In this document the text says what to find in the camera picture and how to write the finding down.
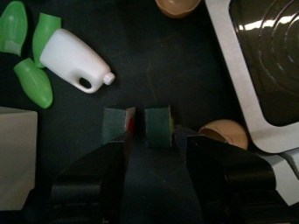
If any green toy leaf piece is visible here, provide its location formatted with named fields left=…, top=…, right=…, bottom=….
left=33, top=12, right=63, bottom=69
left=14, top=57, right=54, bottom=109
left=0, top=0, right=30, bottom=57

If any grey toy stove black burner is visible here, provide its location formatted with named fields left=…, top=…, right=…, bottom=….
left=205, top=0, right=299, bottom=207

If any white box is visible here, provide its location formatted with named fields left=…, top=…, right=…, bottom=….
left=0, top=106, right=39, bottom=212

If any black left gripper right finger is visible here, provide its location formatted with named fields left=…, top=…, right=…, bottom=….
left=174, top=125, right=299, bottom=224

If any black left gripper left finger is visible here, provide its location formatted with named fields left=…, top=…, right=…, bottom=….
left=50, top=130, right=137, bottom=224

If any tan toy egg shell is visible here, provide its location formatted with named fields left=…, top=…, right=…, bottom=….
left=198, top=118, right=250, bottom=151
left=154, top=0, right=203, bottom=19

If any green seaweed sushi roll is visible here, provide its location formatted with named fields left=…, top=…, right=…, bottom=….
left=102, top=106, right=137, bottom=145
left=145, top=105, right=175, bottom=149

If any white toy jug bottle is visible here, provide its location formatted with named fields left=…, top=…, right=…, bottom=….
left=39, top=28, right=118, bottom=95

